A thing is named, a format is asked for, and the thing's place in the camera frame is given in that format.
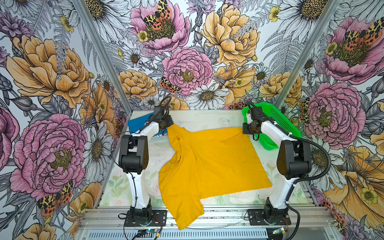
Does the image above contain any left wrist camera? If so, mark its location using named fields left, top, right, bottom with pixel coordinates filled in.
left=153, top=106, right=164, bottom=119

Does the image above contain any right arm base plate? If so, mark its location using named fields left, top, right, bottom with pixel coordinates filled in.
left=246, top=209, right=292, bottom=226

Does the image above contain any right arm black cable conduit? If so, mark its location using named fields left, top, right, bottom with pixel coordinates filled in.
left=244, top=100, right=332, bottom=240

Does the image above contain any aluminium corner post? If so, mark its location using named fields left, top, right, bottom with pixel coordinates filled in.
left=274, top=0, right=341, bottom=108
left=74, top=1, right=133, bottom=117

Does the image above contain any aluminium right corner post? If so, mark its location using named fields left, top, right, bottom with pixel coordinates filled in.
left=274, top=0, right=341, bottom=108

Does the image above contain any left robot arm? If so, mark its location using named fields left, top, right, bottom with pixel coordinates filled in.
left=117, top=114, right=174, bottom=220

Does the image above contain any green plastic basket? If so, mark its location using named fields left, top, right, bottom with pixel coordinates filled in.
left=242, top=102, right=302, bottom=151

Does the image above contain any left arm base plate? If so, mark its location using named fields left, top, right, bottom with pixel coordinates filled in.
left=124, top=209, right=168, bottom=227

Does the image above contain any aluminium left corner post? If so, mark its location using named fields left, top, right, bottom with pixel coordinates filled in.
left=74, top=1, right=133, bottom=117

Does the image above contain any green circuit board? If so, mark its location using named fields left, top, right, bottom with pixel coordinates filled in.
left=137, top=229, right=161, bottom=236

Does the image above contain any yellow t shirt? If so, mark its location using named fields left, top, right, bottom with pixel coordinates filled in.
left=159, top=125, right=272, bottom=230

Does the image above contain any aluminium front frame rail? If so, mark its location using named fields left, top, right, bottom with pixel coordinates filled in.
left=79, top=204, right=336, bottom=230

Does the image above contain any folded blue t shirt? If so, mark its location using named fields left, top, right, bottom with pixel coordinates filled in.
left=128, top=113, right=168, bottom=138

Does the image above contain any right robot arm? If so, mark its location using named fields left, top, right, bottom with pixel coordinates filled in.
left=242, top=103, right=311, bottom=225

